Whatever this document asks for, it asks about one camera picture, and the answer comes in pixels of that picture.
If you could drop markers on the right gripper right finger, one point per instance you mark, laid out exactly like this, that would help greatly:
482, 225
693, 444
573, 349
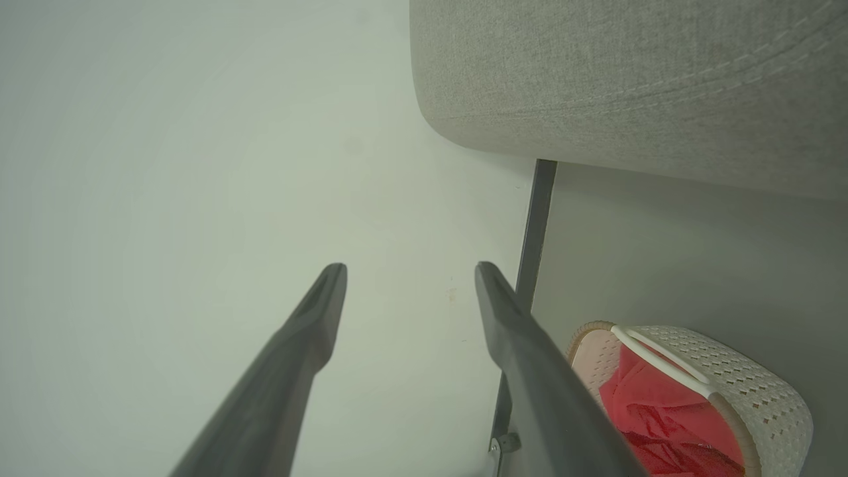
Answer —
543, 404

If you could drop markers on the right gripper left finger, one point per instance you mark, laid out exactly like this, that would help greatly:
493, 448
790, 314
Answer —
278, 384

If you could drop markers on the red garment with white trim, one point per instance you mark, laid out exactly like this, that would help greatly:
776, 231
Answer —
656, 411

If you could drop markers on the grey fabric sofa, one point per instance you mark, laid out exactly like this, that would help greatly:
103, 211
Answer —
629, 79

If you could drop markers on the white woven laundry basket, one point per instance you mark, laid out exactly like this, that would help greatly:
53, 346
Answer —
762, 391

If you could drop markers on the small metal bracket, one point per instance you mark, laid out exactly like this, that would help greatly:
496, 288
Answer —
505, 445

